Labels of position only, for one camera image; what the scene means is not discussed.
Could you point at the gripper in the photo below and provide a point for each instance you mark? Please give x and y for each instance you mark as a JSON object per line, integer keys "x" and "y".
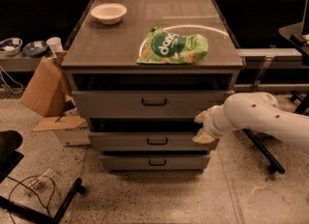
{"x": 209, "y": 124}

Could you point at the grey top drawer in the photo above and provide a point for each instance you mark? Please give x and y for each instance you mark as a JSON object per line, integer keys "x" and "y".
{"x": 146, "y": 104}

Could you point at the grey drawer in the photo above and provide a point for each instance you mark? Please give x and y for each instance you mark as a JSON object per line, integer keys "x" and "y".
{"x": 155, "y": 162}
{"x": 147, "y": 141}
{"x": 146, "y": 104}

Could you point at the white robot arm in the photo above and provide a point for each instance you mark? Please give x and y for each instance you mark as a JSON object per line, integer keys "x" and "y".
{"x": 256, "y": 111}

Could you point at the grey bottom drawer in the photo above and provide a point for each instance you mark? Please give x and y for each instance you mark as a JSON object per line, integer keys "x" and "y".
{"x": 155, "y": 162}

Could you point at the grey middle drawer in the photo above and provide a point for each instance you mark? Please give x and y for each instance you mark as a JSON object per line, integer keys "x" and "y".
{"x": 147, "y": 141}

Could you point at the grey drawer cabinet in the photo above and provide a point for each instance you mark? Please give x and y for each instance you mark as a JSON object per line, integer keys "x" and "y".
{"x": 103, "y": 58}

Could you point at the green snack bag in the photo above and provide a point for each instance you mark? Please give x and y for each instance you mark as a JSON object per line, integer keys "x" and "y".
{"x": 166, "y": 47}

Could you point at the white box under cardboard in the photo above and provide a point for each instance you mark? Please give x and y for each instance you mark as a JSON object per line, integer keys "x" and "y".
{"x": 73, "y": 136}

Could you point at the white bowl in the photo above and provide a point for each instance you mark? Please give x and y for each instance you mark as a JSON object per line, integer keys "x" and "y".
{"x": 109, "y": 13}

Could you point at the flat cardboard piece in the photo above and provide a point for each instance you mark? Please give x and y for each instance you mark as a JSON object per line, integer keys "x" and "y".
{"x": 58, "y": 123}

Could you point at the brown cardboard box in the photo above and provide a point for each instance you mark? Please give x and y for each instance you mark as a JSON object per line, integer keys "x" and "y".
{"x": 47, "y": 90}

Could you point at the white paper cup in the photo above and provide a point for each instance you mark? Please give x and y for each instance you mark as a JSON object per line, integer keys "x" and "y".
{"x": 55, "y": 44}

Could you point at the blue patterned bowl right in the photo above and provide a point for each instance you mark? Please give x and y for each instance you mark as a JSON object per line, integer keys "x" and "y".
{"x": 35, "y": 49}

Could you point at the blue patterned bowl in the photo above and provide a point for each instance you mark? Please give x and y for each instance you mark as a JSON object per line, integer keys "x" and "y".
{"x": 35, "y": 49}
{"x": 10, "y": 46}

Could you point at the black chair seat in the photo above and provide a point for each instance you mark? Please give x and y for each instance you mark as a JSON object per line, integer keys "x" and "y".
{"x": 10, "y": 141}

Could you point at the blue patterned bowl left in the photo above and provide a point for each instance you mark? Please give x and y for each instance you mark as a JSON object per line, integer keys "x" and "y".
{"x": 10, "y": 46}

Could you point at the black floor frame bar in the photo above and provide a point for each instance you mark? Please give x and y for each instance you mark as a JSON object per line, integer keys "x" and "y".
{"x": 37, "y": 217}

